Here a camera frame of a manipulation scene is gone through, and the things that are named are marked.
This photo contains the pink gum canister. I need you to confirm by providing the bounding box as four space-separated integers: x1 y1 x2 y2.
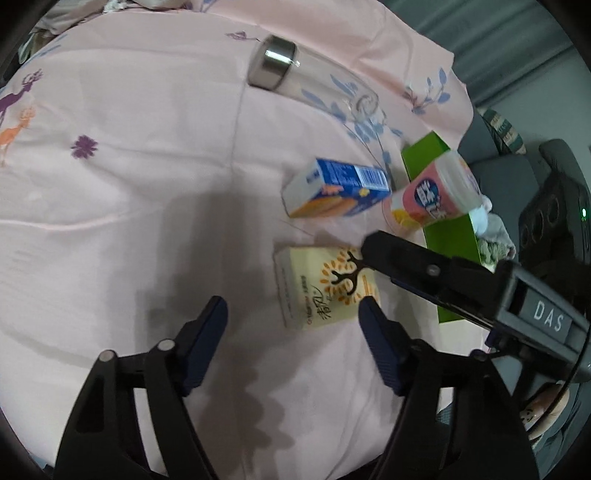
386 150 483 237

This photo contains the yellow tree tissue pack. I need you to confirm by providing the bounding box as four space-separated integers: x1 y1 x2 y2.
273 246 380 330

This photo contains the light blue plush toy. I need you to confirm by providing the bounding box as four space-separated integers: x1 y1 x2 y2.
469 195 517 260

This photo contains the striped pillow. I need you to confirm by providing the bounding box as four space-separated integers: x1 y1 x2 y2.
478 108 527 155

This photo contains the green cardboard box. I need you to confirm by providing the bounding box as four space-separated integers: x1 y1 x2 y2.
400 130 498 325

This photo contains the clear glass bottle steel cap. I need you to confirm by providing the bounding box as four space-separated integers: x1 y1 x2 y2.
246 35 382 125

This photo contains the pink printed bed sheet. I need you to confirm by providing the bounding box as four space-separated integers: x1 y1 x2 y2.
1 1 473 479

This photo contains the blue snack box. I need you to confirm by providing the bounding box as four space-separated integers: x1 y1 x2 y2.
281 158 392 219

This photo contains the crumpled beige fabric pile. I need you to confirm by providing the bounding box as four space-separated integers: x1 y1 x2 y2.
17 0 194 65

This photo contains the green knitted scrunchie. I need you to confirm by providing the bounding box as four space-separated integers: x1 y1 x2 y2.
478 239 509 272

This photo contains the black camera unit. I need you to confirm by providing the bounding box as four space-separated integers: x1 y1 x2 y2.
517 170 591 301

